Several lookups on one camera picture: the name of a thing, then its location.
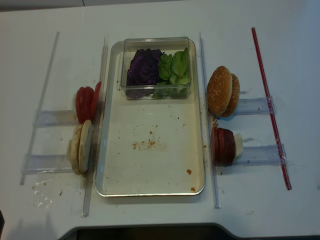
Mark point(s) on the bun slice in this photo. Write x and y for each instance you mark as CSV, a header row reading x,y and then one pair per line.
x,y
72,153
85,146

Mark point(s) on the green lettuce leaves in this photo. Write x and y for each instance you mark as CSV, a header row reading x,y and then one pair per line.
x,y
173,71

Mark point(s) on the sliced red meat patties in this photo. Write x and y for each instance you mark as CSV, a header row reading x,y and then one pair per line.
x,y
223,146

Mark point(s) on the red tomato slices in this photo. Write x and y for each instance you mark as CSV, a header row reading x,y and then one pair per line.
x,y
86,100

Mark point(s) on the metal baking tray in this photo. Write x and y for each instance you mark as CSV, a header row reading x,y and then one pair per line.
x,y
150,146

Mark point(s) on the purple cabbage leaf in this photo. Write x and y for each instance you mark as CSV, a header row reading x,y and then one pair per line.
x,y
143,70

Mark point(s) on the clear plastic container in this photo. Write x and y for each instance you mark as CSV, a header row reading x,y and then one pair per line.
x,y
168,45

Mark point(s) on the front sesame bun top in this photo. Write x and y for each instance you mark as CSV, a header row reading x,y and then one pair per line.
x,y
219,91

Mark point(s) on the sesame bun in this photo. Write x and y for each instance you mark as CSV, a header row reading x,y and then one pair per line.
x,y
219,91
235,95

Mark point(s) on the rear sesame bun top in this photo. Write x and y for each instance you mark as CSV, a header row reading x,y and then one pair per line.
x,y
235,95

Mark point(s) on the clear channel upper right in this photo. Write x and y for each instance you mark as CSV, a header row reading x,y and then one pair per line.
x,y
255,106

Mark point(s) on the clear channel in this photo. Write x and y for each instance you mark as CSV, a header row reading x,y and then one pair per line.
x,y
54,118
40,164
255,106
269,155

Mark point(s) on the clear channel upper left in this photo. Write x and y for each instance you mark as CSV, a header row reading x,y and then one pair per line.
x,y
54,118

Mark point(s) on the clear channel lower right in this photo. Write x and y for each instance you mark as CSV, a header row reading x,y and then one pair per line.
x,y
269,155

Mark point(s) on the black monitor edge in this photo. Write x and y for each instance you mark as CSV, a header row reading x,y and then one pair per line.
x,y
153,232

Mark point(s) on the clear channel lower left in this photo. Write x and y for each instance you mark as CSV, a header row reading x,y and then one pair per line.
x,y
40,164

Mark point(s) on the clear rail left of tray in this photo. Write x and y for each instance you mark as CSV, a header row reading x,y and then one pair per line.
x,y
94,150

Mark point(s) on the clear rail of tray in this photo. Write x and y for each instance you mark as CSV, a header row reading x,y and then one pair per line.
x,y
213,172
94,150

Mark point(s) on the clear rail right of tray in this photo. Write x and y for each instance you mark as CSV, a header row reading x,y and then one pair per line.
x,y
213,172

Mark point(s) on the red plastic rail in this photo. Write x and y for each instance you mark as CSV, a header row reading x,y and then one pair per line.
x,y
283,167

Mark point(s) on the clear rail far left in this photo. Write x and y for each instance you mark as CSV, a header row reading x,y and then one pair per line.
x,y
42,97

